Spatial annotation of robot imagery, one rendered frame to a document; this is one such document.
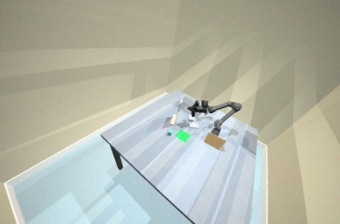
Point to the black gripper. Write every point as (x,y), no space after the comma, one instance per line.
(195,108)

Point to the green square mat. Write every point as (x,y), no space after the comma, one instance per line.
(182,135)

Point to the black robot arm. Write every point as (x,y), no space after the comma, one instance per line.
(235,107)

